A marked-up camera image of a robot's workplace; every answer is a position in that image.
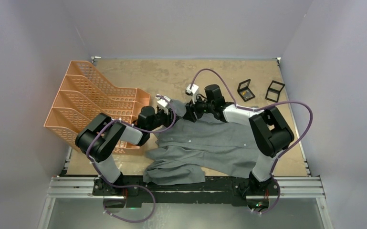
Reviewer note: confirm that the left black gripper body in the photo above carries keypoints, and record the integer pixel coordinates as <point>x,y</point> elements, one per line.
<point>161,118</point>

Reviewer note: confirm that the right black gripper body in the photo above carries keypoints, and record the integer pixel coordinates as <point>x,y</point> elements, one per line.
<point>200,107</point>

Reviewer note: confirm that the grey button-up shirt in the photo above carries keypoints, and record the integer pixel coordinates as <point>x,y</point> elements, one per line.
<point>183,150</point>

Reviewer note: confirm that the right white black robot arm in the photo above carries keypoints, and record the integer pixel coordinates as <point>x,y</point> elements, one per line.
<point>271,132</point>

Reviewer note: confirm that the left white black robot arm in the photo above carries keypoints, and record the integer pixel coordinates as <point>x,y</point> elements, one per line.
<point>99,138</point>

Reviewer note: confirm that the orange plastic file organizer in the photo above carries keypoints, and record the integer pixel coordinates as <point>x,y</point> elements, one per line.
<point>84,93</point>

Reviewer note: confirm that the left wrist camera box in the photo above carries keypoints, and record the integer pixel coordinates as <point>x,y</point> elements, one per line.
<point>163,103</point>

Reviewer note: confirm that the left black display frame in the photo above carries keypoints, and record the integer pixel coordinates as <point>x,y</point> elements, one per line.
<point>244,87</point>

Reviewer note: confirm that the black display frame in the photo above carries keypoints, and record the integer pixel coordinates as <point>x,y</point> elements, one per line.
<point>275,88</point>
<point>244,87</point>

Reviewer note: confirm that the right black display frame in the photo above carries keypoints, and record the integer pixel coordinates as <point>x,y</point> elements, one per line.
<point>275,88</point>

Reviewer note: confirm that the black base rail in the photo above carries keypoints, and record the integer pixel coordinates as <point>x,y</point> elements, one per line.
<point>238,192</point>

